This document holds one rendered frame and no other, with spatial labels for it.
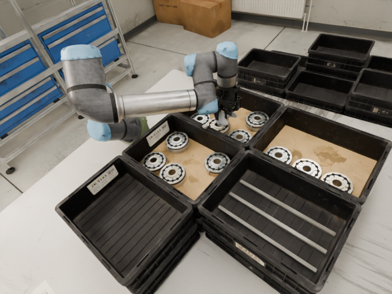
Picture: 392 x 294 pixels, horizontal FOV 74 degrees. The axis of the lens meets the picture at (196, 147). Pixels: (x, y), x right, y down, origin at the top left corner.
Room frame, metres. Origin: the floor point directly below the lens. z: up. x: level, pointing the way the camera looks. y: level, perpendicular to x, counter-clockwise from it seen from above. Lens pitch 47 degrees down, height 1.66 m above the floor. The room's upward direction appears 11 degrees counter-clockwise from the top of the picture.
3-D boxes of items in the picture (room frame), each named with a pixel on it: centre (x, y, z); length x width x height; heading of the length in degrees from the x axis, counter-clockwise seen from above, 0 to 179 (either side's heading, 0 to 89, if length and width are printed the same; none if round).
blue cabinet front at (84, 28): (2.61, 0.86, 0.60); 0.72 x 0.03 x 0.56; 136
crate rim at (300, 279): (0.38, -0.20, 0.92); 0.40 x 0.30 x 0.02; 41
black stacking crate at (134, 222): (0.48, 0.29, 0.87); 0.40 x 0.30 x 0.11; 41
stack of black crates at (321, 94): (1.44, -0.95, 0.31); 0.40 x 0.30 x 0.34; 46
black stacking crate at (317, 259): (0.38, -0.20, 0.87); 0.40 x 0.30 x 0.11; 41
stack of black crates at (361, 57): (1.72, -1.22, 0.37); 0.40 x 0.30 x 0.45; 46
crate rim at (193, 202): (0.68, 0.06, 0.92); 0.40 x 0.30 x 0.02; 41
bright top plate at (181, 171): (0.64, 0.11, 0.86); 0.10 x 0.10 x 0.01
